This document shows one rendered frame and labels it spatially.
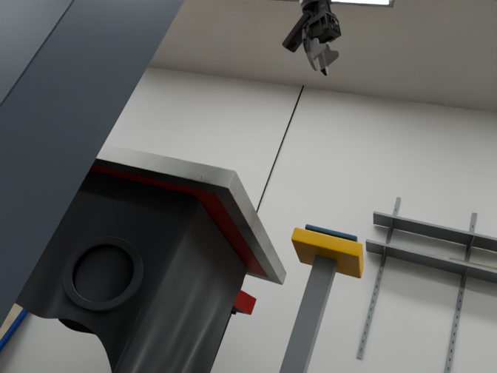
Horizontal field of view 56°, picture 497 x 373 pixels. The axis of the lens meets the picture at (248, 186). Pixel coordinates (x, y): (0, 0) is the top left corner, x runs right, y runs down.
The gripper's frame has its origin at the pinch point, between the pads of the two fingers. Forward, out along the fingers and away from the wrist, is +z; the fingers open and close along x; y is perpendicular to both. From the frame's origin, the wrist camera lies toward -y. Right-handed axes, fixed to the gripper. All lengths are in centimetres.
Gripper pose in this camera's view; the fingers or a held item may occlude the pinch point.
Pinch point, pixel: (318, 69)
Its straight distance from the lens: 136.6
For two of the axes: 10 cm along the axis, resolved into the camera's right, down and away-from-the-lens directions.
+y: 7.2, -2.5, -6.4
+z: 1.2, 9.6, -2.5
